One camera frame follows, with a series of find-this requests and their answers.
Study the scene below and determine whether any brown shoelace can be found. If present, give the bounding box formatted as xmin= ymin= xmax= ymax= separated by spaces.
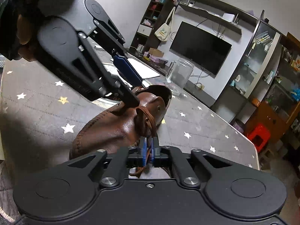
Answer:
xmin=128 ymin=106 xmax=158 ymax=179

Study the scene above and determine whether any black television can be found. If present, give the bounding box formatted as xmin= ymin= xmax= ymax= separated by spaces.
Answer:
xmin=169 ymin=21 xmax=232 ymax=77

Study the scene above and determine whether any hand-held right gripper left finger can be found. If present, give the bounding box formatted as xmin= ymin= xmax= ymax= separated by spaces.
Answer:
xmin=67 ymin=138 xmax=149 ymax=189

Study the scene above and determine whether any white paper pad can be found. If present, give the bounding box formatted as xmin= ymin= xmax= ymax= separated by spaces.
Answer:
xmin=128 ymin=58 xmax=161 ymax=79

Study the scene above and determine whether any wooden cabinet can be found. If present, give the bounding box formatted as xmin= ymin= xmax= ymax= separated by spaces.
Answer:
xmin=245 ymin=31 xmax=300 ymax=146

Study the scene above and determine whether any cardboard box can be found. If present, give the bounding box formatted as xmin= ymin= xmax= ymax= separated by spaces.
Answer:
xmin=149 ymin=48 xmax=164 ymax=58

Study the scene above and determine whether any canvas tote bag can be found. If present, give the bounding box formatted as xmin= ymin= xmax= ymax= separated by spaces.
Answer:
xmin=154 ymin=7 xmax=176 ymax=42

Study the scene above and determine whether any glass display cabinet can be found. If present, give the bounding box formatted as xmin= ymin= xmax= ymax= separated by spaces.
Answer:
xmin=212 ymin=10 xmax=282 ymax=122

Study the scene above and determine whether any clear glass mug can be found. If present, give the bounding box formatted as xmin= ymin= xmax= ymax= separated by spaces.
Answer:
xmin=166 ymin=57 xmax=195 ymax=96

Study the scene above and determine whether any person's left hand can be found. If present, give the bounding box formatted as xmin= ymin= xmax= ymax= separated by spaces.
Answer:
xmin=17 ymin=13 xmax=42 ymax=62

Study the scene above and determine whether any dark wall shelf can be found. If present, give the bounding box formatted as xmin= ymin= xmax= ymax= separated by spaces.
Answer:
xmin=175 ymin=0 xmax=264 ymax=35

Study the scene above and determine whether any grey star tablecloth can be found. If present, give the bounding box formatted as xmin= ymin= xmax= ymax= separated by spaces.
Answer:
xmin=0 ymin=44 xmax=260 ymax=225

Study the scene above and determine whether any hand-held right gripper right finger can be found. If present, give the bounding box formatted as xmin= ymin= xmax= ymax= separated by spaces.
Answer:
xmin=149 ymin=138 xmax=235 ymax=189

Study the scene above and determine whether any round inset cooktop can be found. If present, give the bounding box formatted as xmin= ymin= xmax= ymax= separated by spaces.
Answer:
xmin=91 ymin=78 xmax=164 ymax=106

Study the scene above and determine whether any dark cubby shelf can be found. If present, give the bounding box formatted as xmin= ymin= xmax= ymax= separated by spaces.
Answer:
xmin=130 ymin=0 xmax=179 ymax=54

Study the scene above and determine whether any red plastic stool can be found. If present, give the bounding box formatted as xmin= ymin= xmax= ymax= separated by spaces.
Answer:
xmin=245 ymin=124 xmax=271 ymax=153

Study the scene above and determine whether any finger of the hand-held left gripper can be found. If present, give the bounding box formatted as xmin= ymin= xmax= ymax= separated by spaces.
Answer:
xmin=56 ymin=31 xmax=140 ymax=109
xmin=88 ymin=18 xmax=143 ymax=88

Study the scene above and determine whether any brown leather shoe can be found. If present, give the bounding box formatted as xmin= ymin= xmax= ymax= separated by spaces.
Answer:
xmin=69 ymin=85 xmax=173 ymax=162

